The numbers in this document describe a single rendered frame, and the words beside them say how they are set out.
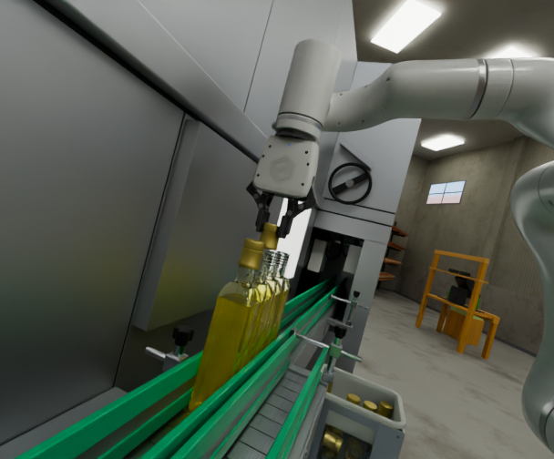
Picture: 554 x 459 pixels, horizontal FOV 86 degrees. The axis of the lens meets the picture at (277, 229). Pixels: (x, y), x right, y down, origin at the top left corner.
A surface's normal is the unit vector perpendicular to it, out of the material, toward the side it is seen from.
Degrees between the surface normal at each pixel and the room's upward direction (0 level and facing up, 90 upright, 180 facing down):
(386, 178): 90
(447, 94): 126
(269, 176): 91
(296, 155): 88
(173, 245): 90
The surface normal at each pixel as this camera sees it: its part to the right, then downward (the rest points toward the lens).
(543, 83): -0.21, 0.23
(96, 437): 0.92, 0.25
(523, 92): -0.19, 0.51
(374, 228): -0.31, -0.07
